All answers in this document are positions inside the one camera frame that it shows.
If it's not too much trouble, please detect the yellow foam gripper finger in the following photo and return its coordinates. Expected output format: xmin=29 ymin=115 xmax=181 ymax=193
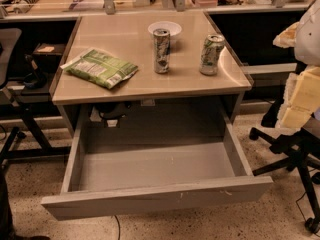
xmin=273 ymin=22 xmax=299 ymax=48
xmin=277 ymin=66 xmax=320 ymax=129

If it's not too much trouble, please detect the green jalapeno chip bag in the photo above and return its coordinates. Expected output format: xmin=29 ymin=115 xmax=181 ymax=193
xmin=61 ymin=48 xmax=138 ymax=89

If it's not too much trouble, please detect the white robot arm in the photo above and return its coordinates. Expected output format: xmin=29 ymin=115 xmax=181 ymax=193
xmin=273 ymin=0 xmax=320 ymax=128

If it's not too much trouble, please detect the open grey top drawer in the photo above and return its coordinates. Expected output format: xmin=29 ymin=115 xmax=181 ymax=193
xmin=42 ymin=97 xmax=272 ymax=220

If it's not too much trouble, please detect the black office chair right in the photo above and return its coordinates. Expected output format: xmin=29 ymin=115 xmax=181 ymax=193
xmin=248 ymin=62 xmax=320 ymax=235

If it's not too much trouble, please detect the white bowl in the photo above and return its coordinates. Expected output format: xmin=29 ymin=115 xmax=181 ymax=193
xmin=148 ymin=21 xmax=182 ymax=38

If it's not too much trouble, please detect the tall slim drink can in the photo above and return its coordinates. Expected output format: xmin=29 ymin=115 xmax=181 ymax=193
xmin=153 ymin=28 xmax=170 ymax=74

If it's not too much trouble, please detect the black box under desk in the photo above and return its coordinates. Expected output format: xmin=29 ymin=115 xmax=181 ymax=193
xmin=32 ymin=43 xmax=65 ymax=73

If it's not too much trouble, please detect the grey office chair left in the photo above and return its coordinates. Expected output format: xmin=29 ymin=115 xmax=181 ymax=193
xmin=0 ymin=27 xmax=28 ymax=165

